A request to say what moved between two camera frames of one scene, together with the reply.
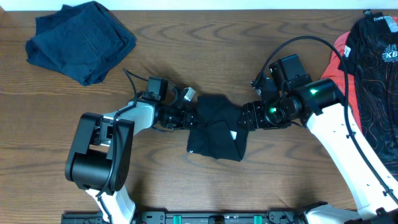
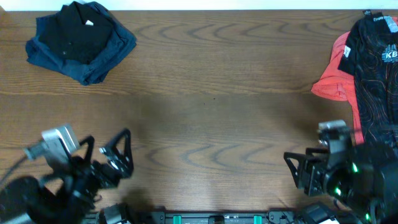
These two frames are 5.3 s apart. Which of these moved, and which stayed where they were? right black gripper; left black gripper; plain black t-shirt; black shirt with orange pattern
Moved: plain black t-shirt; left black gripper; right black gripper
Stayed: black shirt with orange pattern
